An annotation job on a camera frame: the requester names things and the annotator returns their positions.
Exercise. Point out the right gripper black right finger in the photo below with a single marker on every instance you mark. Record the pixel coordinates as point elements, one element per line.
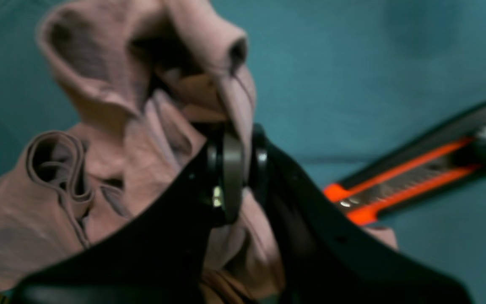
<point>326,258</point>

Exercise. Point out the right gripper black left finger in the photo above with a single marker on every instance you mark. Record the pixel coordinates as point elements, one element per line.
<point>158,257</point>

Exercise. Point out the pink T-shirt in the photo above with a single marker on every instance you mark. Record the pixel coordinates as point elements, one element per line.
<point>148,79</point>

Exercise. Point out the blue table cloth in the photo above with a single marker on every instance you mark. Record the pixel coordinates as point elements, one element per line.
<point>340,83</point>

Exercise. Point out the orange white utility knife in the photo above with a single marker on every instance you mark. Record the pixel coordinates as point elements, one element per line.
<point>448,155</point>

